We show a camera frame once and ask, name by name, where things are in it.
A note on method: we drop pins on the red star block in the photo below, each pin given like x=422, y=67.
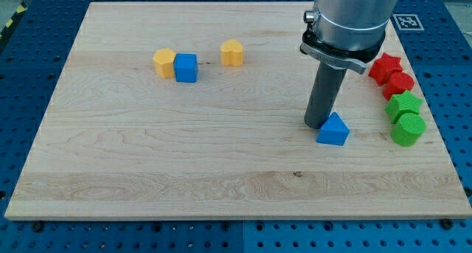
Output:
x=383, y=67

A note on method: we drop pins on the blue cube block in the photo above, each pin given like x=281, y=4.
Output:
x=186, y=67

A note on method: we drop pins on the yellow heart block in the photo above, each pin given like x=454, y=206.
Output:
x=231, y=53

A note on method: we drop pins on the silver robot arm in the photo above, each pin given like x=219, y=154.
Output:
x=342, y=35

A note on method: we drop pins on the wooden board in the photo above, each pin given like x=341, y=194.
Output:
x=118, y=142

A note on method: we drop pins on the yellow hexagon block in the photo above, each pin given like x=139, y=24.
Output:
x=163, y=60

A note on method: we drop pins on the green cylinder block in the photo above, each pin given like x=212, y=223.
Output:
x=408, y=129

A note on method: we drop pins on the red cylinder block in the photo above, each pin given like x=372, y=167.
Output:
x=397, y=83

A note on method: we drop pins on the black silver tool flange clamp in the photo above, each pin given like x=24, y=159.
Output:
x=339, y=58

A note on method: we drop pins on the black white fiducial tag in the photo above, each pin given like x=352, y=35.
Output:
x=408, y=22

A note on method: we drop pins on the blue triangle block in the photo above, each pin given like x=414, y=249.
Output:
x=334, y=131

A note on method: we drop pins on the green star block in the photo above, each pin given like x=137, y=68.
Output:
x=403, y=103

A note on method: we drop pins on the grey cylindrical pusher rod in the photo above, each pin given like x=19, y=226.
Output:
x=323, y=95

